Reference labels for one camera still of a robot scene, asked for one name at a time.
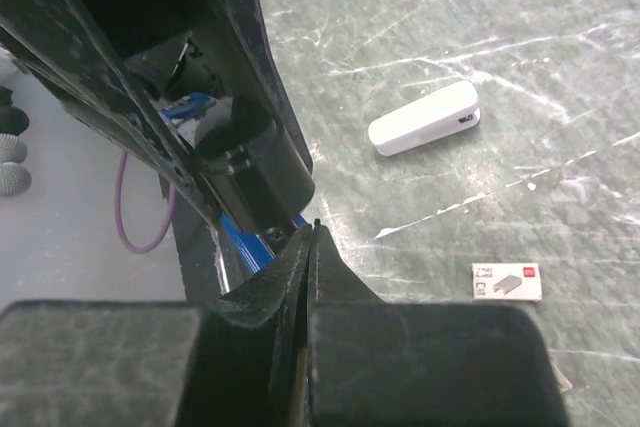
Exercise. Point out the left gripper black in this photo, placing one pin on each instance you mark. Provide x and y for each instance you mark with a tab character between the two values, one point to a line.
255	157

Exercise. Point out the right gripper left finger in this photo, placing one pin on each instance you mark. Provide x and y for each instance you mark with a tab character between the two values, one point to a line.
237	361

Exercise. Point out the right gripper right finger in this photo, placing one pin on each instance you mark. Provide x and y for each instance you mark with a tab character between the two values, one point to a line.
373	363

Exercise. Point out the white stapler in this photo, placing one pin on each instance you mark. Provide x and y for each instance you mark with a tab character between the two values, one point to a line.
444	112

